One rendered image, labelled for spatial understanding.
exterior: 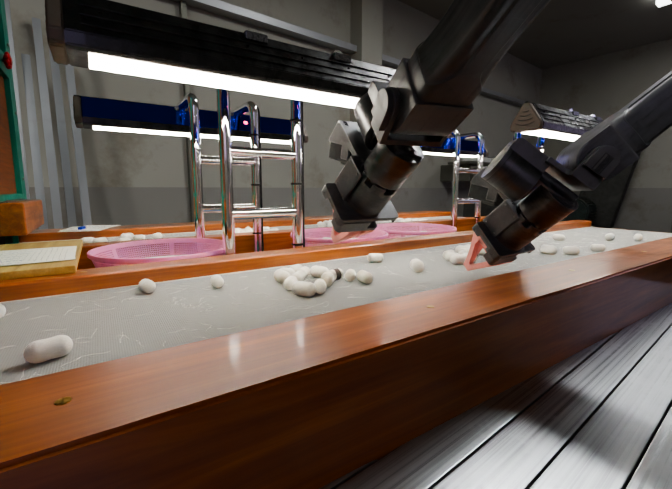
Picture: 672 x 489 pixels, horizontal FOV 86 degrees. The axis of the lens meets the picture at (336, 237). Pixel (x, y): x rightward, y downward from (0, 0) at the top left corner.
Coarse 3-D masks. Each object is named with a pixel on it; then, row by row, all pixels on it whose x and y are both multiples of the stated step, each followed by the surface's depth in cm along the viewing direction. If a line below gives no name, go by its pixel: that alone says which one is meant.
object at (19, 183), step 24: (0, 0) 103; (0, 24) 104; (0, 48) 104; (0, 72) 100; (0, 96) 100; (0, 120) 98; (0, 144) 95; (0, 168) 93; (0, 192) 91; (24, 192) 114
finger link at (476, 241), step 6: (474, 234) 60; (474, 240) 61; (480, 240) 60; (474, 246) 62; (486, 246) 59; (468, 252) 64; (474, 252) 63; (486, 252) 60; (468, 258) 64; (468, 264) 64; (474, 264) 63; (480, 264) 61; (486, 264) 60; (498, 264) 58; (468, 270) 64
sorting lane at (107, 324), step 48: (576, 240) 105; (624, 240) 105; (192, 288) 55; (240, 288) 55; (336, 288) 55; (384, 288) 55; (432, 288) 55; (0, 336) 37; (48, 336) 37; (96, 336) 37; (144, 336) 37; (192, 336) 37; (0, 384) 28
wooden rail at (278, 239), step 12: (468, 228) 151; (132, 240) 88; (240, 240) 98; (252, 240) 100; (264, 240) 102; (276, 240) 104; (288, 240) 106; (84, 252) 79; (156, 252) 87; (180, 252) 90; (240, 252) 98; (84, 264) 79
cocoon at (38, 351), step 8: (56, 336) 32; (64, 336) 32; (32, 344) 31; (40, 344) 31; (48, 344) 31; (56, 344) 32; (64, 344) 32; (72, 344) 33; (24, 352) 30; (32, 352) 30; (40, 352) 31; (48, 352) 31; (56, 352) 31; (64, 352) 32; (32, 360) 30; (40, 360) 31
